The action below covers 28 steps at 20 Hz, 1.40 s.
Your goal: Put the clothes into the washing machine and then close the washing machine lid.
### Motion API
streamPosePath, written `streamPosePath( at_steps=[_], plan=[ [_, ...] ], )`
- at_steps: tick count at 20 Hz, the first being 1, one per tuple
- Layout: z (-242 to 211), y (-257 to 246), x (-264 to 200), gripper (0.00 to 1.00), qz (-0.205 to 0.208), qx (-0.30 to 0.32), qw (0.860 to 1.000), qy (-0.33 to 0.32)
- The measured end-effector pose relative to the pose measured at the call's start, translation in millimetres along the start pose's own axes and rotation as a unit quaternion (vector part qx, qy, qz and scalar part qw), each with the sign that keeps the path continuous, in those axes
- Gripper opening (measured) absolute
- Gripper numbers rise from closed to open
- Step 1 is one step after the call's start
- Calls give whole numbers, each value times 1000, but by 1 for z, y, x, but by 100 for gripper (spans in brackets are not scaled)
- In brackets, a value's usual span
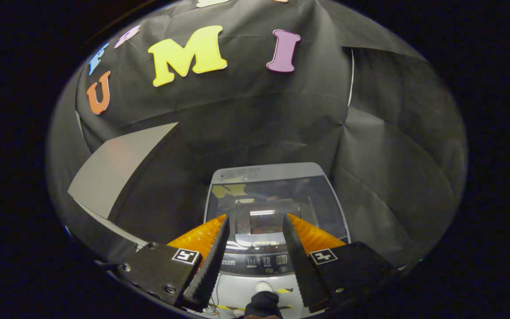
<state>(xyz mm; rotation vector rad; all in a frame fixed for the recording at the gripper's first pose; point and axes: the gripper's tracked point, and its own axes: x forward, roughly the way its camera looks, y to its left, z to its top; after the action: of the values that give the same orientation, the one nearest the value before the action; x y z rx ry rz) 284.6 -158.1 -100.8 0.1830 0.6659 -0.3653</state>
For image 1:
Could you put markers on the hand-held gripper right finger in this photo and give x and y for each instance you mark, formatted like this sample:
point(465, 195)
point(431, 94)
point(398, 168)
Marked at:
point(299, 266)

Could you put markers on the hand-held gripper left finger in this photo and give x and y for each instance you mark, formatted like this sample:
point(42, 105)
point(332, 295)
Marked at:
point(213, 266)

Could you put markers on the dark cloth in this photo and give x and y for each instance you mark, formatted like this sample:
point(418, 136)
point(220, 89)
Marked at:
point(262, 306)

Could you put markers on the black backdrop cloth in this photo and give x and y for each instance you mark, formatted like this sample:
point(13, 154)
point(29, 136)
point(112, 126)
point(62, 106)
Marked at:
point(259, 102)

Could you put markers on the grey washing machine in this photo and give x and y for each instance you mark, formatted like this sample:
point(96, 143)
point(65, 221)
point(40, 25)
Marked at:
point(259, 261)

